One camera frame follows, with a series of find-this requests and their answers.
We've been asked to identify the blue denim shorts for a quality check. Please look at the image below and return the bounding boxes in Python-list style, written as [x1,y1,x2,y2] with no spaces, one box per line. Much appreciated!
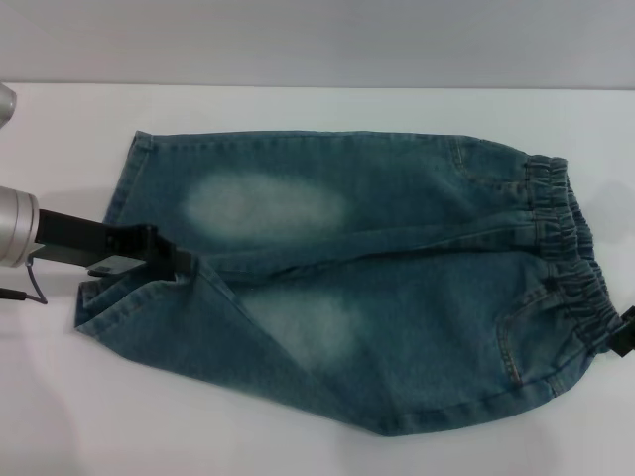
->
[72,129,627,438]

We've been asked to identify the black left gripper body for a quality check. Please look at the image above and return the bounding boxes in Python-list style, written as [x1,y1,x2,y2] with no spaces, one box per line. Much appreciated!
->
[33,207,161,278]

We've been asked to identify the grey left arm cable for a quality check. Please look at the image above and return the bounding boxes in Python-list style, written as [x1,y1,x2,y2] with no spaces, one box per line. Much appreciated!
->
[0,256,50,306]

